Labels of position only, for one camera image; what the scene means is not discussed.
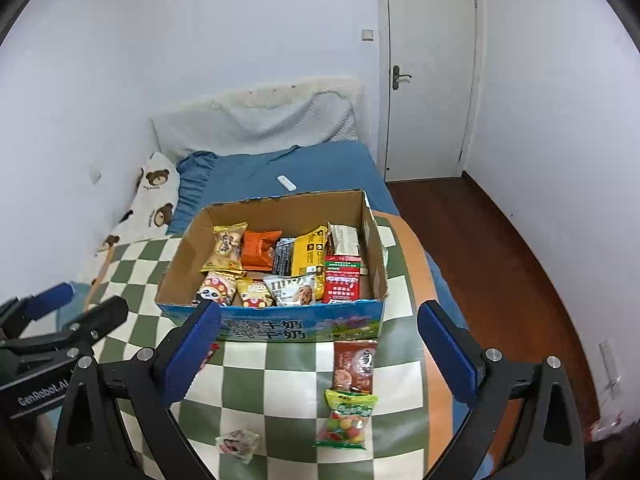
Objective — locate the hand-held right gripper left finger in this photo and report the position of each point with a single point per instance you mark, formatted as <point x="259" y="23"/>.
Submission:
<point x="195" y="355"/>

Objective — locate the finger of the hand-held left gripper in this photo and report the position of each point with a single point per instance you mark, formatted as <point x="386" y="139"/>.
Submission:
<point x="45" y="300"/>
<point x="102" y="317"/>

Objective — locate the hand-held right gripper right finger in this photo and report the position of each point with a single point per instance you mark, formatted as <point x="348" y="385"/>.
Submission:
<point x="447" y="355"/>

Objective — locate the orange panda snack packet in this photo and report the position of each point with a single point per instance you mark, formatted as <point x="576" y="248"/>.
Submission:
<point x="217" y="290"/>

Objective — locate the yellow mushroom print snack packet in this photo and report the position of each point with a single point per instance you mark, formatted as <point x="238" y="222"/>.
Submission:
<point x="252" y="292"/>

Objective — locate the cardboard box blue print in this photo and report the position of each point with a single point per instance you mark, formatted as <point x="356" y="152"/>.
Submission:
<point x="300" y="327"/>

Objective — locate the yellow face print bread packet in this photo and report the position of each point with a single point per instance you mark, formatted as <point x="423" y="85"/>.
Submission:
<point x="225" y="250"/>

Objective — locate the white cookie packet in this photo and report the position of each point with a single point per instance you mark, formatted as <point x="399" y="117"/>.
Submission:
<point x="295" y="292"/>

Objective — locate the plain orange snack packet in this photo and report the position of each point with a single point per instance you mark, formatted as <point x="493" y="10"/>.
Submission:
<point x="260" y="252"/>

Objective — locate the large yellow black snack packet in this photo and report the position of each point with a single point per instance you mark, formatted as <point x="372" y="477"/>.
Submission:
<point x="307" y="255"/>

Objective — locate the white wafer packet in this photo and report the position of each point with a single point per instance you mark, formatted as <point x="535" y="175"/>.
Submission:
<point x="345" y="240"/>

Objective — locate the small dark red snack packet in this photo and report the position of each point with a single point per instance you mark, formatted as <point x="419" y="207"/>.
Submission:
<point x="212" y="352"/>

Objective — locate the brown snack packet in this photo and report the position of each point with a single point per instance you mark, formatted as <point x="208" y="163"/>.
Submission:
<point x="352" y="367"/>

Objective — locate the green white checkered mat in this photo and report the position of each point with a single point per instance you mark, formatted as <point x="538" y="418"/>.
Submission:
<point x="290" y="380"/>

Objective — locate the small clear candy packet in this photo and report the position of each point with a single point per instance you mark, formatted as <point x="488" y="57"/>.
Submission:
<point x="237" y="444"/>

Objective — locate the green candy ball packet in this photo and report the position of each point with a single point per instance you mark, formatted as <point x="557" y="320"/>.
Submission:
<point x="345" y="420"/>

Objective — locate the bear print pillow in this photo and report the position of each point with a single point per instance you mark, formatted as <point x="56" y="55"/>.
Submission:
<point x="155" y="195"/>

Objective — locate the white power strip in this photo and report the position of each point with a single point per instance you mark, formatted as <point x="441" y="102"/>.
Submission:
<point x="607" y="360"/>

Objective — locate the blue ruffled pillow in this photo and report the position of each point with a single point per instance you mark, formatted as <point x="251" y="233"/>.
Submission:
<point x="195" y="180"/>

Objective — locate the clear plastic bag with items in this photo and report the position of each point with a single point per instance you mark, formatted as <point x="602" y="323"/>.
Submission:
<point x="605" y="427"/>

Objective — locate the white remote control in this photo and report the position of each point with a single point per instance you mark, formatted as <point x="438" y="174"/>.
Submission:
<point x="286" y="183"/>

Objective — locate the white door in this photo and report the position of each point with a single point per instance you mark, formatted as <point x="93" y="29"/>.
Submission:
<point x="430" y="110"/>

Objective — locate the grey textured pillow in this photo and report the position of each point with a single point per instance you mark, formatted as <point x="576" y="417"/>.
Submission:
<point x="280" y="120"/>

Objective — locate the cream fluffy cushion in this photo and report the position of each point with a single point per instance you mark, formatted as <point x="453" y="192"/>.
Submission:
<point x="310" y="85"/>

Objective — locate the white wall switch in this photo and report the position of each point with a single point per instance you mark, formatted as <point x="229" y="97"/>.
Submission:
<point x="367" y="35"/>

